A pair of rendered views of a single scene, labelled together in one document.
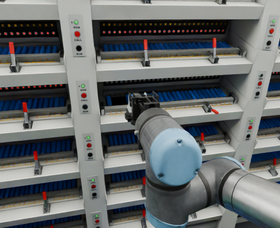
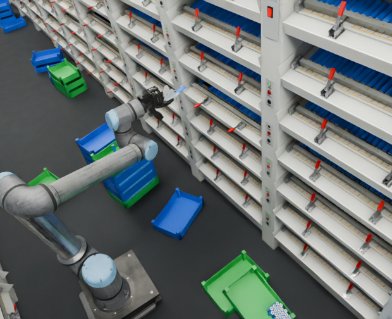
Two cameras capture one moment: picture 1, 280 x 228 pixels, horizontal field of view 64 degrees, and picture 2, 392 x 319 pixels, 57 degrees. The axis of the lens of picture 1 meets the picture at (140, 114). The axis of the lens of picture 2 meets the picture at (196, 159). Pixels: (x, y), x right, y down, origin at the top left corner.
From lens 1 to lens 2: 1.66 m
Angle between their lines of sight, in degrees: 62
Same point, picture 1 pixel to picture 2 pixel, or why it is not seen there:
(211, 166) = (139, 138)
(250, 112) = (267, 153)
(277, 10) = (271, 76)
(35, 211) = (170, 121)
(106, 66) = (185, 59)
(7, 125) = (157, 66)
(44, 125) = (167, 76)
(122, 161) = (200, 125)
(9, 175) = not seen: hidden behind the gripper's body
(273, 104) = (293, 162)
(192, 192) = (123, 139)
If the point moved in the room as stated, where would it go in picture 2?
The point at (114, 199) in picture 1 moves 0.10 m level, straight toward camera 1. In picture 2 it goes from (199, 146) to (186, 153)
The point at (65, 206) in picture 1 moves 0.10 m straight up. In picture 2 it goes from (180, 130) to (177, 118)
